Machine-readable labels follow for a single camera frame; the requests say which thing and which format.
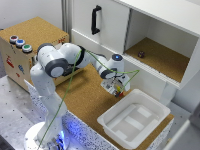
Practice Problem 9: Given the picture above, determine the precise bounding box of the green button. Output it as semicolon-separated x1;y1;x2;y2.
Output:
21;43;34;54

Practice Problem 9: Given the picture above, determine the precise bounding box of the purple block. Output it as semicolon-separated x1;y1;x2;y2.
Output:
138;50;146;59

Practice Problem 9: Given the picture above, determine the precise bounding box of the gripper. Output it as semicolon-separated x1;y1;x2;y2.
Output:
100;73;131;96

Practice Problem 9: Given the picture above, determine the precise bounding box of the black door handle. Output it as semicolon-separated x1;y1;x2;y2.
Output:
91;4;103;36

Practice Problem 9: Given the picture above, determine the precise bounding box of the red button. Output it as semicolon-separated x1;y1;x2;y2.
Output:
9;35;19;45

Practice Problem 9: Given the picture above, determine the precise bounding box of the white sliding door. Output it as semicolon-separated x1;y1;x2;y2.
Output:
72;0;131;55

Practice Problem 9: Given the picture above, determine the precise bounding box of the blue button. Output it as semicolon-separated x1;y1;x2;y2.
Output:
15;38;26;49

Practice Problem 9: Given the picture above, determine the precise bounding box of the white cabinet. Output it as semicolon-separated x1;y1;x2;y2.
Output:
71;0;200;108

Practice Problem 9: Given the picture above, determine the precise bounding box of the yellow block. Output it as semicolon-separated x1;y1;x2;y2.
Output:
113;83;123;98

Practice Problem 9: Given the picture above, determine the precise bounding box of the white plastic box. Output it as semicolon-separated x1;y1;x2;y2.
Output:
96;88;172;150

